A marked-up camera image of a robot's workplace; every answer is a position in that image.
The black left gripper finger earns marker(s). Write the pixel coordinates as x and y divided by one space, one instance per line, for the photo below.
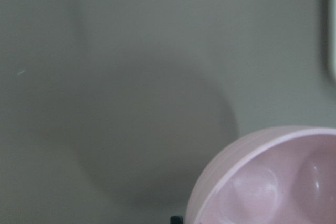
176 220

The pink bowl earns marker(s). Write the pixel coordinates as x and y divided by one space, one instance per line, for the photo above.
276 175

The white tray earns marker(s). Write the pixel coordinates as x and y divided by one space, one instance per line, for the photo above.
327 38

